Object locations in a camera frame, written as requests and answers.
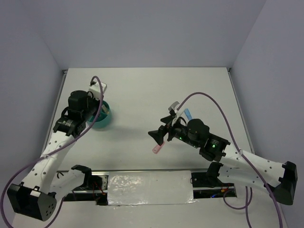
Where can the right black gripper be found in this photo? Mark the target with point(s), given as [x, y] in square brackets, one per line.
[158, 135]

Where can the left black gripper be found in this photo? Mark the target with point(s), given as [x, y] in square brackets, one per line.
[97, 101]

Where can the pink correction tape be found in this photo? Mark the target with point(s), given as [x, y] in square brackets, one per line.
[157, 148]

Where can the grey beige eraser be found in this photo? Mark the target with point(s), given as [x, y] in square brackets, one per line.
[105, 109]

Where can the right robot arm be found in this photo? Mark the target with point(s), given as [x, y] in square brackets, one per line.
[230, 165]

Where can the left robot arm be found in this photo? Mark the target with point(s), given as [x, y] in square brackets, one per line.
[38, 193]

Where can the teal round divided organizer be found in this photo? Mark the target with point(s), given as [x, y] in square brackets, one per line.
[104, 119]

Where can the blue correction tape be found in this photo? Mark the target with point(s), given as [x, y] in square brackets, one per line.
[188, 114]

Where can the silver foil sheet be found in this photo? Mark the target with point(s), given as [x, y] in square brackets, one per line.
[149, 188]

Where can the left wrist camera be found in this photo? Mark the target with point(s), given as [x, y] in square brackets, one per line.
[97, 89]

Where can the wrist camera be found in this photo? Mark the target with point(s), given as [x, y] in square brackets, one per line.
[97, 89]
[175, 112]

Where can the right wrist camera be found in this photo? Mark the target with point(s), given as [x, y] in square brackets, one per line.
[175, 112]

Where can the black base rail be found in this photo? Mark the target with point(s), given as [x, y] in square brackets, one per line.
[97, 191]

